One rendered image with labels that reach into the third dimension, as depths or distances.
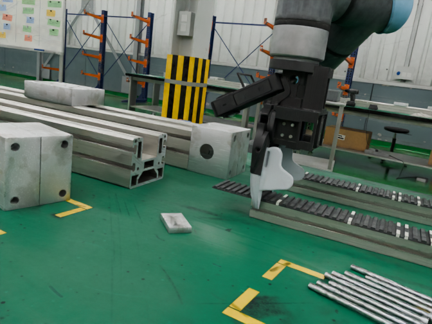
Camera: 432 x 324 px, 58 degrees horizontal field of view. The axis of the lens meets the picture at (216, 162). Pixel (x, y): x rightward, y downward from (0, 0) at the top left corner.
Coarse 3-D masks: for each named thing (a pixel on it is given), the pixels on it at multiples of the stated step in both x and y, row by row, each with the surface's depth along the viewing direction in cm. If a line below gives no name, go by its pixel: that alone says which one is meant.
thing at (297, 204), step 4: (296, 200) 58; (300, 200) 59; (304, 200) 59; (292, 204) 56; (296, 204) 57; (300, 204) 57; (304, 204) 57; (292, 208) 55; (296, 208) 55; (300, 208) 55
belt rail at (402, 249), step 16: (272, 208) 57; (288, 208) 56; (288, 224) 56; (304, 224) 55; (320, 224) 55; (336, 224) 53; (336, 240) 54; (352, 240) 53; (368, 240) 53; (384, 240) 51; (400, 240) 50; (400, 256) 50; (416, 256) 50
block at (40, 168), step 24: (0, 144) 48; (24, 144) 49; (48, 144) 52; (72, 144) 54; (0, 168) 49; (24, 168) 50; (48, 168) 53; (0, 192) 50; (24, 192) 51; (48, 192) 53
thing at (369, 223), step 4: (364, 216) 56; (368, 216) 55; (364, 220) 53; (368, 220) 53; (372, 220) 54; (376, 220) 54; (364, 224) 52; (368, 224) 53; (372, 224) 52; (376, 224) 52; (364, 228) 51; (368, 228) 51; (372, 228) 51; (376, 228) 51
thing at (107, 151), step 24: (0, 120) 76; (24, 120) 73; (48, 120) 70; (72, 120) 77; (96, 120) 76; (96, 144) 66; (120, 144) 64; (144, 144) 71; (72, 168) 69; (96, 168) 67; (120, 168) 64; (144, 168) 67
